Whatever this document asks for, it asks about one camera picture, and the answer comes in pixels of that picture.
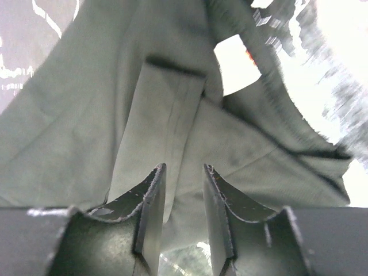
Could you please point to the black t shirt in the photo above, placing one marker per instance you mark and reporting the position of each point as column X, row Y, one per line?
column 132, row 84

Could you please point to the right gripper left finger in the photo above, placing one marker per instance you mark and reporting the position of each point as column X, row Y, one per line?
column 119, row 238

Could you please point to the black marbled table mat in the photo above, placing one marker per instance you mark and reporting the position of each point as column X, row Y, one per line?
column 318, row 45

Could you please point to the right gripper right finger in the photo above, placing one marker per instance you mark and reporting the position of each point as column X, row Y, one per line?
column 247, row 238

